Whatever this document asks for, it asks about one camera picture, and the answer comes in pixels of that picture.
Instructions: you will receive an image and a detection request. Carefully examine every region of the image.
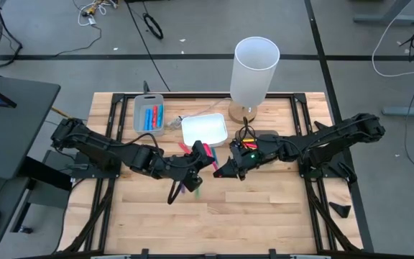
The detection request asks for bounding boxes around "white floor cable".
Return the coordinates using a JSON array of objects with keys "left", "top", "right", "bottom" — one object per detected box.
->
[{"left": 371, "top": 0, "right": 414, "bottom": 78}]

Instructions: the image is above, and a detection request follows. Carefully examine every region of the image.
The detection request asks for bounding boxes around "dark grey desk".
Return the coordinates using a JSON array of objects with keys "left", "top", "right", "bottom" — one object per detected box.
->
[{"left": 0, "top": 73, "right": 73, "bottom": 259}]

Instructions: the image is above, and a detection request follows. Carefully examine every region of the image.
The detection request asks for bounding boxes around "black cable coil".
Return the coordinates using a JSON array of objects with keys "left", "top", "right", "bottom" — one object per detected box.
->
[{"left": 142, "top": 12, "right": 165, "bottom": 40}]

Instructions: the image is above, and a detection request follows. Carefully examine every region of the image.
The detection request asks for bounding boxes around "grey desk foot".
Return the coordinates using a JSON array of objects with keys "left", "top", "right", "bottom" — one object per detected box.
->
[
  {"left": 353, "top": 0, "right": 414, "bottom": 26},
  {"left": 382, "top": 96, "right": 414, "bottom": 118}
]

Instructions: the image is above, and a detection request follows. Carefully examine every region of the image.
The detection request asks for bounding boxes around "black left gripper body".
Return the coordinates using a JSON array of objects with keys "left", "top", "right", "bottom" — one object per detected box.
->
[{"left": 165, "top": 153, "right": 204, "bottom": 193}]

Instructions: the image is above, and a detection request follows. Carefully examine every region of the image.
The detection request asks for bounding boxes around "clear lamp cable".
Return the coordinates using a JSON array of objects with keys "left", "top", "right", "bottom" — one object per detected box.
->
[{"left": 164, "top": 96, "right": 231, "bottom": 127}]

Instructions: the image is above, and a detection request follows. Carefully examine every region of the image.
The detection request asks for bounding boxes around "white shade table lamp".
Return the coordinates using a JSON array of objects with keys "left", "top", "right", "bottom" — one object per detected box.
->
[{"left": 227, "top": 35, "right": 281, "bottom": 125}]

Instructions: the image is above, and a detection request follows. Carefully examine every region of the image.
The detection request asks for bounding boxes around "white plastic bin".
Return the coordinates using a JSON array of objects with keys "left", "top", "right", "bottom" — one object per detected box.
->
[{"left": 180, "top": 112, "right": 229, "bottom": 148}]

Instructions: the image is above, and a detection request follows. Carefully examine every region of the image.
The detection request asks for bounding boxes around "light grey plastic bin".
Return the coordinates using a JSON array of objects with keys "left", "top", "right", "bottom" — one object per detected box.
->
[{"left": 132, "top": 93, "right": 165, "bottom": 137}]

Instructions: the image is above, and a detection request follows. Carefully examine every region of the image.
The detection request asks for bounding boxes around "yellow cable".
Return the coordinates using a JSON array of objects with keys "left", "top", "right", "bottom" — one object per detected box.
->
[{"left": 50, "top": 106, "right": 75, "bottom": 122}]

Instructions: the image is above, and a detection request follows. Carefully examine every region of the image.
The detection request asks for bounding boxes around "black aluminium table frame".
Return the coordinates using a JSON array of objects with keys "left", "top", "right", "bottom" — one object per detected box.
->
[{"left": 57, "top": 91, "right": 364, "bottom": 259}]

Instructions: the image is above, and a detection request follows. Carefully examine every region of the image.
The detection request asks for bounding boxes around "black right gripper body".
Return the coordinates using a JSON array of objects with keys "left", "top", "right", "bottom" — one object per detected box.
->
[{"left": 228, "top": 140, "right": 267, "bottom": 181}]

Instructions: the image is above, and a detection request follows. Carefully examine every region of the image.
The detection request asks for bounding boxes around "black triangular bracket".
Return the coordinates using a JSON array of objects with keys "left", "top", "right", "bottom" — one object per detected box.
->
[
  {"left": 328, "top": 201, "right": 352, "bottom": 219},
  {"left": 313, "top": 120, "right": 332, "bottom": 133}
]

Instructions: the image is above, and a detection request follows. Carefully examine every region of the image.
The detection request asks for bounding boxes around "thin black floor cable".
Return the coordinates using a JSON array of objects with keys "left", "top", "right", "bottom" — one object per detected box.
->
[{"left": 54, "top": 24, "right": 103, "bottom": 58}]

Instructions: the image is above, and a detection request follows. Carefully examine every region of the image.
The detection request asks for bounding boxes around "white cable bundle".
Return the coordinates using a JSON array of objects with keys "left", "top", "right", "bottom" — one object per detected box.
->
[{"left": 72, "top": 0, "right": 120, "bottom": 28}]

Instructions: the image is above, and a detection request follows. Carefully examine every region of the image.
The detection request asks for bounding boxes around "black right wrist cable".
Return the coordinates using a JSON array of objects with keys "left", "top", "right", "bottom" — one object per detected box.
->
[{"left": 241, "top": 117, "right": 257, "bottom": 142}]

